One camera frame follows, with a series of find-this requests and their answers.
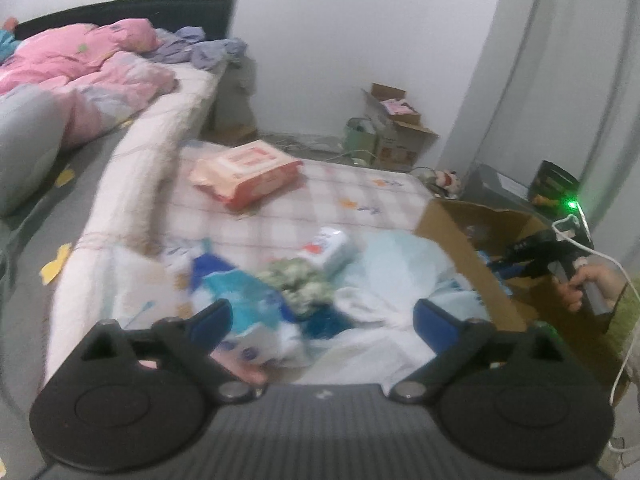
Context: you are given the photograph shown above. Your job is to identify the dark blue cloth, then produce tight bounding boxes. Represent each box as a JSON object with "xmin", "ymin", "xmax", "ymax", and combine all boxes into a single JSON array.
[{"xmin": 302, "ymin": 307, "xmax": 354, "ymax": 339}]

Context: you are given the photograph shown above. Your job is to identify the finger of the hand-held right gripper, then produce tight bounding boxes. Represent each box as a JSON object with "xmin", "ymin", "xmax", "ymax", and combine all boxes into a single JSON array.
[
  {"xmin": 501, "ymin": 234, "xmax": 553, "ymax": 262},
  {"xmin": 489, "ymin": 259, "xmax": 553, "ymax": 282}
]

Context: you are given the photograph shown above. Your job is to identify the black bed headboard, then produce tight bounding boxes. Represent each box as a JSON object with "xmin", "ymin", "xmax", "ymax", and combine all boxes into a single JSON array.
[{"xmin": 15, "ymin": 0, "xmax": 239, "ymax": 43}]

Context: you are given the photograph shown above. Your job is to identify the grey bed sheet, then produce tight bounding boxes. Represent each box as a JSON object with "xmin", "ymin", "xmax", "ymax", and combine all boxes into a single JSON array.
[{"xmin": 0, "ymin": 120, "xmax": 136, "ymax": 461}]

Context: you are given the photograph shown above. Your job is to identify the small printed cardboard box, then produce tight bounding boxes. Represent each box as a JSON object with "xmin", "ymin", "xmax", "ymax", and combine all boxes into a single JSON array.
[{"xmin": 375, "ymin": 119, "xmax": 440, "ymax": 171}]

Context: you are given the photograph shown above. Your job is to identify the white red plush toy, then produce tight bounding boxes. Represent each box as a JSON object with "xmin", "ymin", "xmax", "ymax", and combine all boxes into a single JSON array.
[{"xmin": 432, "ymin": 169, "xmax": 464, "ymax": 197}]

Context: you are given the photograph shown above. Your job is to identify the small white tissue pack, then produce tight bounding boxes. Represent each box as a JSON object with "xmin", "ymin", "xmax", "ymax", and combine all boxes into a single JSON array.
[{"xmin": 299, "ymin": 226, "xmax": 357, "ymax": 279}]

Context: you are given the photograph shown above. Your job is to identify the orange wet wipes pack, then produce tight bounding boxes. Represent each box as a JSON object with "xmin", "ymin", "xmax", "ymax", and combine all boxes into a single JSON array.
[{"xmin": 189, "ymin": 141, "xmax": 304, "ymax": 211}]

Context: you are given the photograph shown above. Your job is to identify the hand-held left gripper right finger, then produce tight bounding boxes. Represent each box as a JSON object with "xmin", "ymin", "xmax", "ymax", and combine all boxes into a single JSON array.
[{"xmin": 389, "ymin": 298, "xmax": 563, "ymax": 403}]

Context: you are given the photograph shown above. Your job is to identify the checked mattress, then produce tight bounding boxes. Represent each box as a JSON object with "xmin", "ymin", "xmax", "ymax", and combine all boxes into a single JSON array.
[{"xmin": 50, "ymin": 140, "xmax": 437, "ymax": 391}]

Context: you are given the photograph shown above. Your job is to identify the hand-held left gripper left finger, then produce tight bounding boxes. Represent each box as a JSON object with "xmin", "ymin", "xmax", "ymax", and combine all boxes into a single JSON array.
[{"xmin": 82, "ymin": 298, "xmax": 256, "ymax": 403}]

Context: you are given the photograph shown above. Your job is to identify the green floral cloth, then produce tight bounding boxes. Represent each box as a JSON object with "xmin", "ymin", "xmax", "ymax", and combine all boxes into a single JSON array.
[{"xmin": 257, "ymin": 257, "xmax": 336, "ymax": 319}]

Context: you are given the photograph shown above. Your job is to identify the black box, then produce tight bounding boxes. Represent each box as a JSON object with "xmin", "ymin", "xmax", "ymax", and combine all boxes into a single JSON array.
[{"xmin": 530, "ymin": 160, "xmax": 581, "ymax": 199}]

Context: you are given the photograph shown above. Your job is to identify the grey curtain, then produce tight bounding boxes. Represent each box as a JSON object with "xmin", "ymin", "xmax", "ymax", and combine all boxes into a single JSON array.
[{"xmin": 440, "ymin": 0, "xmax": 640, "ymax": 281}]

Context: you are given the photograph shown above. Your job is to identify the pink quilt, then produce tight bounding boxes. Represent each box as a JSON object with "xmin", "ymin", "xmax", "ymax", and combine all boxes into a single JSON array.
[{"xmin": 0, "ymin": 19, "xmax": 179, "ymax": 149}]

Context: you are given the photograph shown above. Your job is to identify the purple clothes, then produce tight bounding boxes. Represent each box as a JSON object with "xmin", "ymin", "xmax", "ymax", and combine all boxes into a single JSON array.
[{"xmin": 145, "ymin": 26, "xmax": 249, "ymax": 72}]

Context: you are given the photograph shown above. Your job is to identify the grey pillow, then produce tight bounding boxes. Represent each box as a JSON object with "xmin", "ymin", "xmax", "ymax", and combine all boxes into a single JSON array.
[{"xmin": 0, "ymin": 85, "xmax": 69, "ymax": 218}]

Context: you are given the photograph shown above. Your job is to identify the green bag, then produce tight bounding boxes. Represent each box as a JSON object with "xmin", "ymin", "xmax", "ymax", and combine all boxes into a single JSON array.
[{"xmin": 344, "ymin": 117, "xmax": 379, "ymax": 166}]

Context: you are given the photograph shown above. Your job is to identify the large brown cardboard box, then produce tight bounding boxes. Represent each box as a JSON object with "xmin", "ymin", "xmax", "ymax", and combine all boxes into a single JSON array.
[{"xmin": 415, "ymin": 199, "xmax": 626, "ymax": 406}]

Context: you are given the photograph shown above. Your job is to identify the blue white plastic packet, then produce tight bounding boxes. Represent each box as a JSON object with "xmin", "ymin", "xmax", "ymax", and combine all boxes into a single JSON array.
[{"xmin": 189, "ymin": 252, "xmax": 302, "ymax": 367}]

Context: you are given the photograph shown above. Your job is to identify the white charging cable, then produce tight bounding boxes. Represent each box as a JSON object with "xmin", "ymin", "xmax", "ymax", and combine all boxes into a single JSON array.
[{"xmin": 551, "ymin": 214, "xmax": 640, "ymax": 406}]

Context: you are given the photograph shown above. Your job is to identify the white plastic bag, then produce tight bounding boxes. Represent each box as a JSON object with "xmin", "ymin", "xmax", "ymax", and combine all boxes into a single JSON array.
[{"xmin": 310, "ymin": 232, "xmax": 493, "ymax": 386}]

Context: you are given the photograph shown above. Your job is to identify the grey box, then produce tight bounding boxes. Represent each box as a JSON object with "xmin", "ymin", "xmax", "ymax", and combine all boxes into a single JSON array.
[{"xmin": 462, "ymin": 162, "xmax": 532, "ymax": 207}]

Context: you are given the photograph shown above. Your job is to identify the person's right hand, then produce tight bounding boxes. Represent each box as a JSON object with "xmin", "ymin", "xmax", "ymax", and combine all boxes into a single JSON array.
[{"xmin": 560, "ymin": 262, "xmax": 628, "ymax": 314}]

